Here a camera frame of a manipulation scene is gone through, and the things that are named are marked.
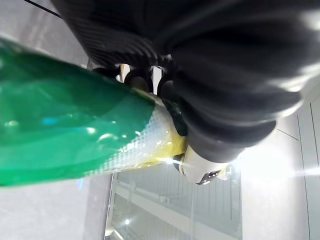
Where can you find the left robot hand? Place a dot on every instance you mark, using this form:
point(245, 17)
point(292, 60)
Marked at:
point(215, 75)

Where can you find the green and yellow plastic package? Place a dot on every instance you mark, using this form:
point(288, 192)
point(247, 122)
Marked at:
point(62, 120)

